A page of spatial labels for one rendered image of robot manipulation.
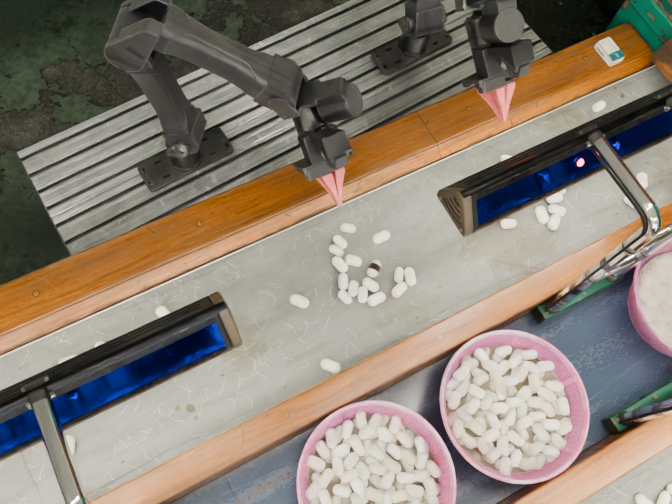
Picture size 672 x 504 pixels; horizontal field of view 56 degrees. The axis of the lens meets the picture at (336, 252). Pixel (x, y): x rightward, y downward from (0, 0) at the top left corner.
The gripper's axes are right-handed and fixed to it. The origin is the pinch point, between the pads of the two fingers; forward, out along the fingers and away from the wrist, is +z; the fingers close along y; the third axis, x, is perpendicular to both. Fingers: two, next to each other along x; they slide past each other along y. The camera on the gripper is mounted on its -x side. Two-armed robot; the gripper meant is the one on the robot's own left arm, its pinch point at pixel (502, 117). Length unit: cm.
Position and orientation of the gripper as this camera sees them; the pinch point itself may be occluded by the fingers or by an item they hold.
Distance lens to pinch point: 130.6
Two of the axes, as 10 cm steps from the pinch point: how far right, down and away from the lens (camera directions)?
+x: -3.5, -2.5, 9.0
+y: 8.8, -4.1, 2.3
